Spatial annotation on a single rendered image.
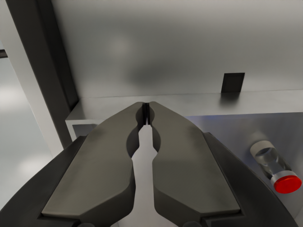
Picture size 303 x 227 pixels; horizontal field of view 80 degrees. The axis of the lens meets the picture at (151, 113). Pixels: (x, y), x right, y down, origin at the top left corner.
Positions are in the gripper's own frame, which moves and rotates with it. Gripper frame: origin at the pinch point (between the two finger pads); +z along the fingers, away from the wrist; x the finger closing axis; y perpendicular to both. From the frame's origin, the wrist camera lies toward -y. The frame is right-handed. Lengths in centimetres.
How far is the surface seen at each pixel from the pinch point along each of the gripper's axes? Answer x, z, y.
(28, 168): -105, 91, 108
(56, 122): -7.6, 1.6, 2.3
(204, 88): 4.8, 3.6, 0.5
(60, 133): -7.6, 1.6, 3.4
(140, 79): -0.6, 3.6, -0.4
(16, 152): -106, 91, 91
